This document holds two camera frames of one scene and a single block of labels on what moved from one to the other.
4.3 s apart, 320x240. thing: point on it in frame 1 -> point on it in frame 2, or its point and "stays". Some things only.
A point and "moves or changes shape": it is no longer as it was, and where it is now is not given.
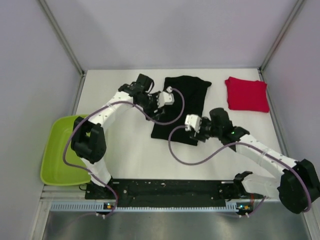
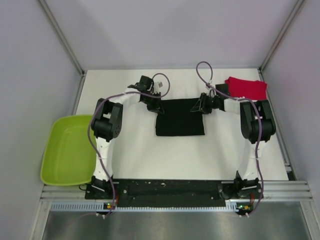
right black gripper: (200, 135) -> (204, 97)
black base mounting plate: (133, 193) stays
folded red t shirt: (247, 95) stays
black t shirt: (194, 89) moves or changes shape
